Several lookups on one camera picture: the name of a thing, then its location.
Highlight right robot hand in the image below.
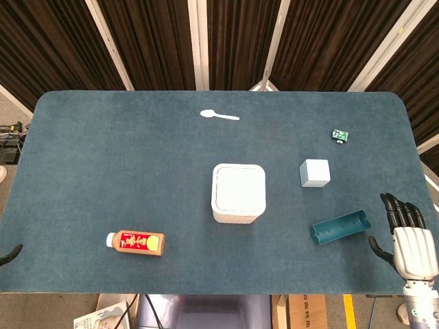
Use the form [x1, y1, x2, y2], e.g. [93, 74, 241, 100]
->
[367, 193, 439, 285]

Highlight robot base body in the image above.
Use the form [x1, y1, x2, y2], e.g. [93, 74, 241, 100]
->
[137, 293, 274, 329]

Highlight white square container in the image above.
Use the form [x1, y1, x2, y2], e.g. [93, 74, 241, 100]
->
[211, 163, 268, 226]

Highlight teal curved tray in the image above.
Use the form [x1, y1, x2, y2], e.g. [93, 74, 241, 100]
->
[311, 210, 372, 246]

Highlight light blue cube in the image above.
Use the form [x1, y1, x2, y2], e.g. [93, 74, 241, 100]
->
[299, 158, 331, 188]

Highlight brown cardboard box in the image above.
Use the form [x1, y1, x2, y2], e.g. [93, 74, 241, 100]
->
[272, 293, 329, 329]

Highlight white plastic spoon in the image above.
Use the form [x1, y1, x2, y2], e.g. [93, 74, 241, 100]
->
[200, 109, 241, 121]

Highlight brown tea bottle red label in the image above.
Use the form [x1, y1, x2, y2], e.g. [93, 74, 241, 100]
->
[105, 230, 166, 256]

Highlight blue table mat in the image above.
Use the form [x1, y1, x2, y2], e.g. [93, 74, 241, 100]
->
[0, 90, 439, 295]

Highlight printed paper bag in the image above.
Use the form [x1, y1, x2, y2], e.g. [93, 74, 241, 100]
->
[73, 293, 140, 329]

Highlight dark brown curtain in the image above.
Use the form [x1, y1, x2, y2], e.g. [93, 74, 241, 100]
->
[0, 0, 439, 169]

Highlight black power strip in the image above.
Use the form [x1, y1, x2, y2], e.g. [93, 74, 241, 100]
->
[0, 121, 30, 165]

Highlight white partition frame post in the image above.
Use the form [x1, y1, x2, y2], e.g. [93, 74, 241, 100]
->
[84, 0, 135, 91]
[187, 0, 210, 91]
[347, 0, 429, 93]
[249, 0, 292, 92]

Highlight black cable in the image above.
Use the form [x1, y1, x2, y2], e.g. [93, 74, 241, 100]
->
[125, 293, 164, 329]

